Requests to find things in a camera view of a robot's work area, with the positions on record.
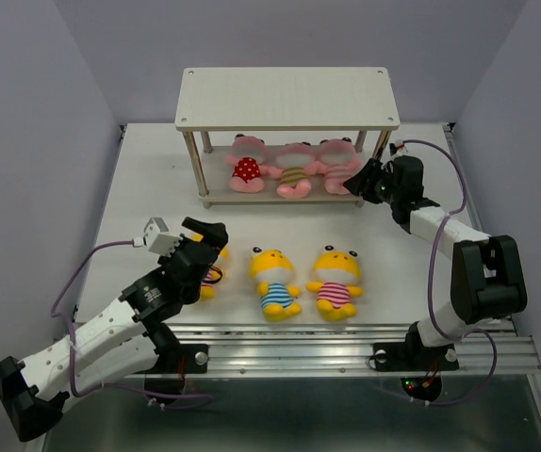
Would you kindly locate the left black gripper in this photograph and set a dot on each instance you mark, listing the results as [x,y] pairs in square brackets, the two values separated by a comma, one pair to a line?
[215,233]

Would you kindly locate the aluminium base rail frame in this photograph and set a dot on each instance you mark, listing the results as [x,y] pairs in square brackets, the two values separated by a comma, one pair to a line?
[151,178]

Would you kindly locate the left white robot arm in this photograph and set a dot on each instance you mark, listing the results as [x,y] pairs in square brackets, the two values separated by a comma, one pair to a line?
[129,336]

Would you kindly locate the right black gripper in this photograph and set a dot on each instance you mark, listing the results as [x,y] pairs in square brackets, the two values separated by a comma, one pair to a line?
[359,183]

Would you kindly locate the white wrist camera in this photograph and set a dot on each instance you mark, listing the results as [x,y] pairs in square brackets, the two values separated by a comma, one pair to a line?
[157,238]
[397,148]

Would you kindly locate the white two-tier shelf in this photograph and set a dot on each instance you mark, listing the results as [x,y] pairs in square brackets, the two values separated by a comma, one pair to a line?
[281,99]

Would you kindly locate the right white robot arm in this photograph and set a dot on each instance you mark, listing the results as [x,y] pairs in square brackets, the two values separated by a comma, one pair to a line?
[486,274]

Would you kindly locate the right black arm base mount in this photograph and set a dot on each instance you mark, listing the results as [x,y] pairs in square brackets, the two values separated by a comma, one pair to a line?
[420,368]

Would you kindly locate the yellow toy pink stripes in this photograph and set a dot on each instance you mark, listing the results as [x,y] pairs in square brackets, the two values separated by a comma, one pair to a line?
[214,275]
[336,283]

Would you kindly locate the yellow toy blue striped shirt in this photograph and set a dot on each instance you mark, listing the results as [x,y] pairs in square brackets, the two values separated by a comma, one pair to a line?
[272,272]

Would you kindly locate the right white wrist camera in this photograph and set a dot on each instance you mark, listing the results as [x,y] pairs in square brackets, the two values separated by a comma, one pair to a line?
[397,148]

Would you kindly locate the pink toy red polka-dot shirt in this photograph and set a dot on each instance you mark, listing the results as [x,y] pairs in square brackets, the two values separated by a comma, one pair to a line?
[248,157]

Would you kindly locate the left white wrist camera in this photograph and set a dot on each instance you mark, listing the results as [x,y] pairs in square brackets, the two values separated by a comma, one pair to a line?
[157,238]

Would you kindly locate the pink toy orange striped shirt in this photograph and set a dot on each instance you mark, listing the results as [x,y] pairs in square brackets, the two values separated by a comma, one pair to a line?
[292,168]

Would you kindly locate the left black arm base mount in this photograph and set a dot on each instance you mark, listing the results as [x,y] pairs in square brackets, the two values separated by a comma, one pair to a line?
[168,376]

